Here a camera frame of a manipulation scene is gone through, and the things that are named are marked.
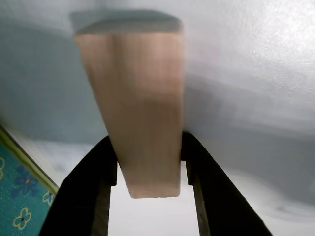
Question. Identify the light wooden Jenga block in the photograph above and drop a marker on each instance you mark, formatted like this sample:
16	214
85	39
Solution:
142	110

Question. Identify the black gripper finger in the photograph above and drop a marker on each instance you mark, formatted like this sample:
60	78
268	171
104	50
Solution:
81	196
219	201

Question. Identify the floral yellow and teal box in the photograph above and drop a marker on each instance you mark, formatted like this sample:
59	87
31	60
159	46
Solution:
22	191

